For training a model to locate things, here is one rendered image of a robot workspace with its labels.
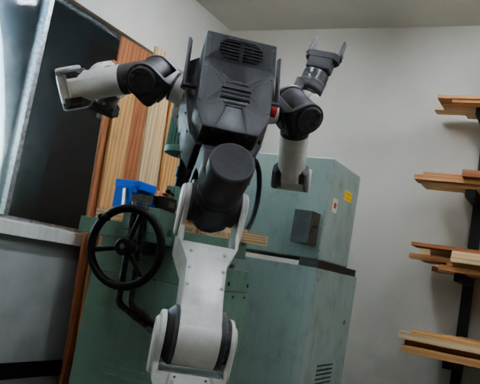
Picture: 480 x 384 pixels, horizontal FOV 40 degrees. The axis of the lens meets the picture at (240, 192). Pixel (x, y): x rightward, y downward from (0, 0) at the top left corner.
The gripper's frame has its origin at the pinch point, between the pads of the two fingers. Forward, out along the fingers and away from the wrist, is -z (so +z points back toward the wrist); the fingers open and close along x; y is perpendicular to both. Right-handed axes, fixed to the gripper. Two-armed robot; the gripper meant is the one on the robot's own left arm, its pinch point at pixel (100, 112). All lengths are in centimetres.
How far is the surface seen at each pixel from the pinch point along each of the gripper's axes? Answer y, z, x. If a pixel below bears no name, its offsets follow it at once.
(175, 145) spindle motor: -1.2, 1.3, 30.0
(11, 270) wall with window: -22, -148, -12
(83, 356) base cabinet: -79, -31, 28
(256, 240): -28, 6, 69
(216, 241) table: -37, 10, 53
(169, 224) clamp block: -32.7, 0.9, 37.3
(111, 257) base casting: -45, -17, 24
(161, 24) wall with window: 174, -140, 12
